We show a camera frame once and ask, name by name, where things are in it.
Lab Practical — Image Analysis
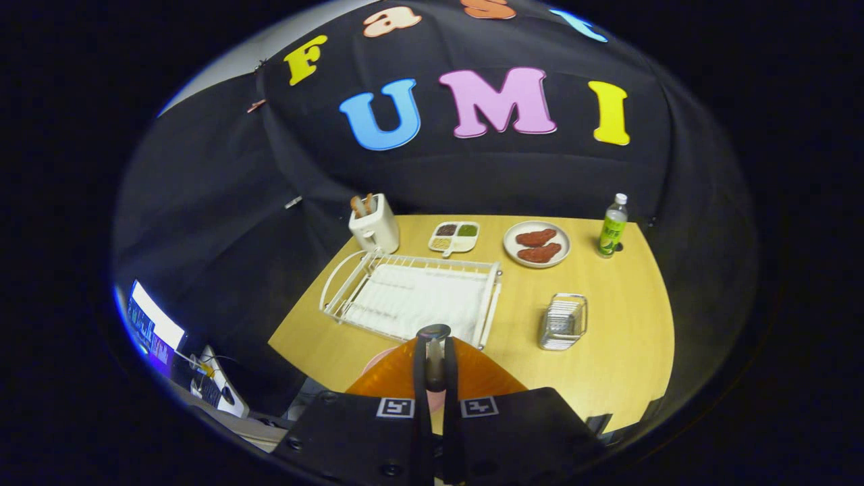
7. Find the computer monitor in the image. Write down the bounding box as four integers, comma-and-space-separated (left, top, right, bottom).
126, 279, 187, 360

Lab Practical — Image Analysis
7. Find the white toaster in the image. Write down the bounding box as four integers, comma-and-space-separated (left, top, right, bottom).
348, 194, 401, 255

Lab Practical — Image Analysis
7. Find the white plate with meat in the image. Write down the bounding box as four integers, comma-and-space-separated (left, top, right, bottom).
503, 221, 572, 270

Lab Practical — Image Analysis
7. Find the white wire dish rack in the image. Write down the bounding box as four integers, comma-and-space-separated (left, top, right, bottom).
319, 248, 504, 350

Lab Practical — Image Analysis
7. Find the wooden handle metal spoon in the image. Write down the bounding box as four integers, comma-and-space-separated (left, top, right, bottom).
416, 323, 452, 394

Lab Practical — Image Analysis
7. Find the white sheet with cables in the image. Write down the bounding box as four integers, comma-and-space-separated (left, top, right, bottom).
188, 345, 250, 419

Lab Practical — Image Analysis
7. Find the metal wire basket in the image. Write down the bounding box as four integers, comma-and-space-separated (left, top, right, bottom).
537, 292, 589, 352

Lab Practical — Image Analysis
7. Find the white sectioned grain tray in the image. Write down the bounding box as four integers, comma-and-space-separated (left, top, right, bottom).
427, 220, 481, 259

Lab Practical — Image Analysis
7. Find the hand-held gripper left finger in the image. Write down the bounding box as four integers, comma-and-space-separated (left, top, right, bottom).
269, 329, 433, 486

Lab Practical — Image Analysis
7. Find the red-brown meat piece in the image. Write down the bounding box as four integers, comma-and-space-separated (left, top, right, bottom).
515, 228, 558, 248
517, 242, 563, 265

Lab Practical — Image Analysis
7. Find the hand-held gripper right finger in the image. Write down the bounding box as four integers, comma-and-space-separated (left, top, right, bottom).
441, 335, 609, 486

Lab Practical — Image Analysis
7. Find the green label drink bottle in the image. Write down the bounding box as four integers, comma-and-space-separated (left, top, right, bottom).
596, 193, 629, 259

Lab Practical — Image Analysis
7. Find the white dish rack mat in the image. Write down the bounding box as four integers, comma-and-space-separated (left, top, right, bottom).
344, 263, 489, 342

